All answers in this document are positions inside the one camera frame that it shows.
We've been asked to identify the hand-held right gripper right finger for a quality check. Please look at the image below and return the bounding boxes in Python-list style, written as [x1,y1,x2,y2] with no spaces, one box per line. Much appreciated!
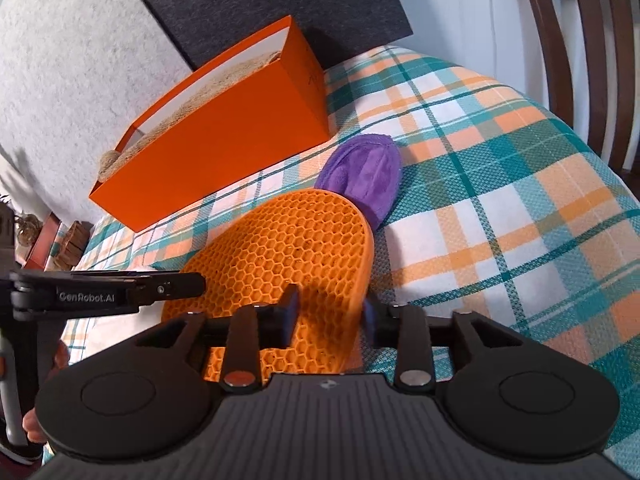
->
[362,298,527,394]

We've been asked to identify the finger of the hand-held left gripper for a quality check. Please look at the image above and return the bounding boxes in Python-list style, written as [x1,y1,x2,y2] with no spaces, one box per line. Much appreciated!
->
[125,269,207,307]

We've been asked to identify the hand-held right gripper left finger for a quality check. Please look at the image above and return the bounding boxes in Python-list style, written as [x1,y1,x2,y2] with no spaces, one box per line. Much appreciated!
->
[134,284,301,394]

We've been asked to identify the orange honeycomb silicone mat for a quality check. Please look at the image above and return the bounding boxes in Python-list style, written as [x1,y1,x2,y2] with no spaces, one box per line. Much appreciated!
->
[163,187,376,382]

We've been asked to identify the orange cardboard box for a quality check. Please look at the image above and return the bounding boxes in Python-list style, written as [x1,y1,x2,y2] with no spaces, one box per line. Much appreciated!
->
[88,15,334,234]

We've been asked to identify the brown loofah sponge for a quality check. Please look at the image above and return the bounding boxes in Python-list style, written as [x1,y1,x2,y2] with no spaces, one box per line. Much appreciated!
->
[97,148,124,184]

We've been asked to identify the purple fleece cloth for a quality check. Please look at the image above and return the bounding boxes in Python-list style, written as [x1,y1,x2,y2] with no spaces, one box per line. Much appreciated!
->
[313,132,403,232]

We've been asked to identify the brown carved wooden block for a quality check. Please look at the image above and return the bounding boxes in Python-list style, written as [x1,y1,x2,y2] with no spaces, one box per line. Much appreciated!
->
[54,220,94,270]

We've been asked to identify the red box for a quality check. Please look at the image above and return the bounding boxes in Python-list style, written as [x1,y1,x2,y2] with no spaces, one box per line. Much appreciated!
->
[24,211,64,272]

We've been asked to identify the potted plant in glass vase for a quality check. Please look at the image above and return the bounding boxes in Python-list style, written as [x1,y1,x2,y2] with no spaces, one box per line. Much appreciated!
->
[15,212,44,246]

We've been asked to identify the plaid tablecloth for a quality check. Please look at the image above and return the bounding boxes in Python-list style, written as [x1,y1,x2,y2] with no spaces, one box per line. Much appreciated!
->
[42,44,640,480]

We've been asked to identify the light grey felt panel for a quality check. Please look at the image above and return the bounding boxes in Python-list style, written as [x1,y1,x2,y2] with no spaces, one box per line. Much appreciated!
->
[0,0,202,222]

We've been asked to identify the dark grey felt panel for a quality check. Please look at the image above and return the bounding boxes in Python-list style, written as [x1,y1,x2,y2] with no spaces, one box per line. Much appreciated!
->
[115,0,415,72]

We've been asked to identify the dark wooden chair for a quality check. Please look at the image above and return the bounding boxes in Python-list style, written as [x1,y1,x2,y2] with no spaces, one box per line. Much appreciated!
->
[518,0,640,177]

